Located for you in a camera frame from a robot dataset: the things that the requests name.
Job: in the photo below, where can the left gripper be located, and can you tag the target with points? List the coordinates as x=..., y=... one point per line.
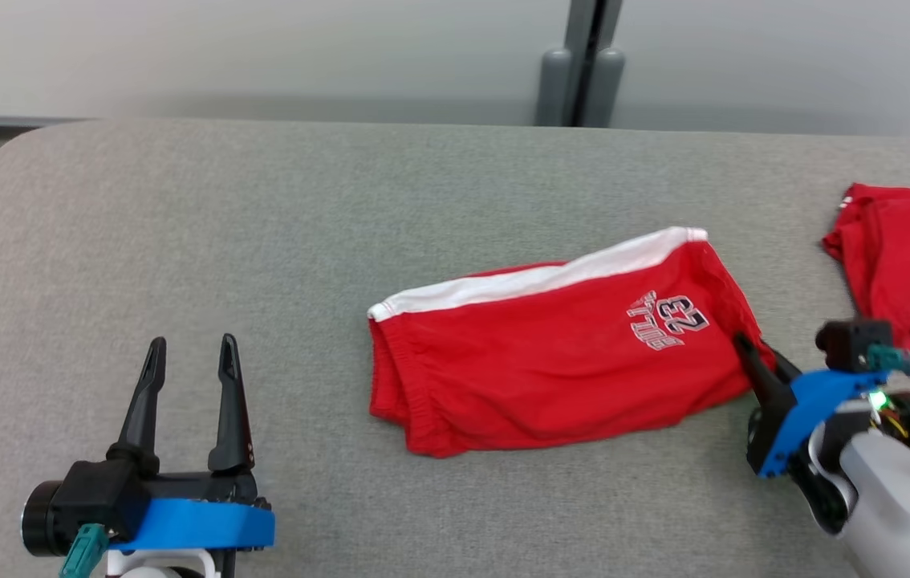
x=206, y=488

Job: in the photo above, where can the red shorts with white stripe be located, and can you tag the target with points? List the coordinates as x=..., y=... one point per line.
x=543, y=369

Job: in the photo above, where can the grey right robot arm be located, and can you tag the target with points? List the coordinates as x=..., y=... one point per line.
x=904, y=522

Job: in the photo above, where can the blue right camera mount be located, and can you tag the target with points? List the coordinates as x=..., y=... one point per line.
x=808, y=409

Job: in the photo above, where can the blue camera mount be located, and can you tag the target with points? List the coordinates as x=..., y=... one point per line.
x=808, y=409
x=198, y=526

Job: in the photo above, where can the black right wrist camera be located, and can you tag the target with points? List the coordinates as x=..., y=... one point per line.
x=852, y=343

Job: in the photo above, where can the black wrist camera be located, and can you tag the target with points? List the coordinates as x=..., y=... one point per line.
x=852, y=343
x=98, y=498

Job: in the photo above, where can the blue left camera mount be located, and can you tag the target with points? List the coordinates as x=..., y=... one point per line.
x=198, y=526

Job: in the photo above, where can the teal right camera connector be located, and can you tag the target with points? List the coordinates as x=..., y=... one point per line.
x=888, y=357

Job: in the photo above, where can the teal camera connector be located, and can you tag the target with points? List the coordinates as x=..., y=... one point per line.
x=888, y=357
x=82, y=554

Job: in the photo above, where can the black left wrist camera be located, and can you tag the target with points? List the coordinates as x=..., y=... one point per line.
x=98, y=498

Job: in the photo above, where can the teal left camera connector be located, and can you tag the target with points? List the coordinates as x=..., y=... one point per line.
x=82, y=554

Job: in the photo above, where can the grey cylindrical post foot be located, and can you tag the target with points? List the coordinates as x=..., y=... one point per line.
x=554, y=88
x=606, y=88

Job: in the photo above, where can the grey partition post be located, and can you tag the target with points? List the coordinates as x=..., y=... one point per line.
x=579, y=32

